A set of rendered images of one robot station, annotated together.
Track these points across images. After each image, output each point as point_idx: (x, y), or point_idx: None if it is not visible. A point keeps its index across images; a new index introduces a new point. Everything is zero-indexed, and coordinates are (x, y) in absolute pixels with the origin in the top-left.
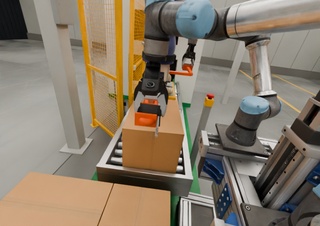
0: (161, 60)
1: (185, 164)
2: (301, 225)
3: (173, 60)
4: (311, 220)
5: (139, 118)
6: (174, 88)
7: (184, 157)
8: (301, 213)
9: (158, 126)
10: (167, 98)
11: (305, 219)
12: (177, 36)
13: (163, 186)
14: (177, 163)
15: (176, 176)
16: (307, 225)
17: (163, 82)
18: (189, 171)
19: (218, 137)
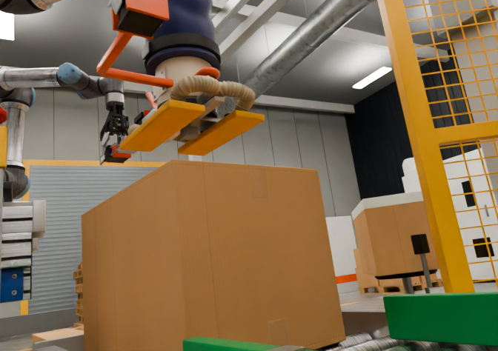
0: (107, 109)
1: (58, 349)
2: (12, 177)
3: (144, 64)
4: (9, 173)
5: None
6: (142, 123)
7: (67, 350)
8: (4, 178)
9: (100, 155)
10: (100, 136)
11: (9, 175)
12: (95, 97)
13: None
14: (83, 307)
15: (78, 334)
16: (21, 168)
17: (104, 124)
18: (44, 349)
19: (12, 197)
